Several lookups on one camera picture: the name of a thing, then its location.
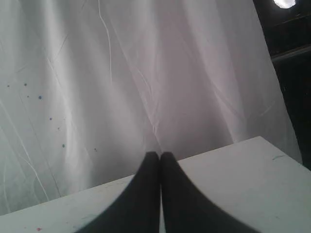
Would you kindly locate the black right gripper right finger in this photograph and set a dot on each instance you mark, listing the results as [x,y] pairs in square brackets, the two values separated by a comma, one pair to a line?
[185,208]

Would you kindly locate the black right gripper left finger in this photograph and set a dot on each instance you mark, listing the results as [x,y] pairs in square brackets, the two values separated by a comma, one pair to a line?
[137,208]

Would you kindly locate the white backdrop curtain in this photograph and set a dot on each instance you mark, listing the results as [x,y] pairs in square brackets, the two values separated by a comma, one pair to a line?
[87,87]

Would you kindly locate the round ceiling lamp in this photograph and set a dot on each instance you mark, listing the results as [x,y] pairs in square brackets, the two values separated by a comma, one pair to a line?
[285,4]

